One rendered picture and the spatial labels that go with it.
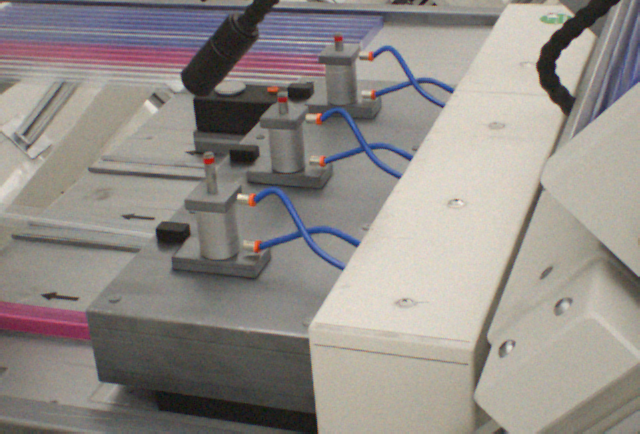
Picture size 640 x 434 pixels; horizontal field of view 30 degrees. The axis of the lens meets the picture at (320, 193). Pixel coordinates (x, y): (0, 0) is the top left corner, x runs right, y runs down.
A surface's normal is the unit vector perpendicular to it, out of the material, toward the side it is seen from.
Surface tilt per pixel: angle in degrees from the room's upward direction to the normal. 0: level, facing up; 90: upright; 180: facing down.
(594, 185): 90
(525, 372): 90
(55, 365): 44
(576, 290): 90
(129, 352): 90
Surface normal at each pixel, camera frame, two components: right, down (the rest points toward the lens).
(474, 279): -0.07, -0.89
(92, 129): -0.33, 0.44
